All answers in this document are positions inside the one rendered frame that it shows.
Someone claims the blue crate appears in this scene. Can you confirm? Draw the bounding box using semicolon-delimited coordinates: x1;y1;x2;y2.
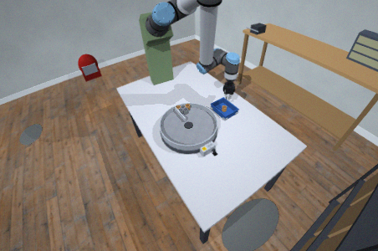
211;98;239;120

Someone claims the grey round turntable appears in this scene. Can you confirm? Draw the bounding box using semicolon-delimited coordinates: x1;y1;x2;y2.
160;103;218;157

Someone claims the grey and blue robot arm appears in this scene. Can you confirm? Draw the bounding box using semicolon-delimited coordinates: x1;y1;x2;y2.
146;0;240;80

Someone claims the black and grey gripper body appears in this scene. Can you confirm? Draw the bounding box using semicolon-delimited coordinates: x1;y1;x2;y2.
224;79;235;95

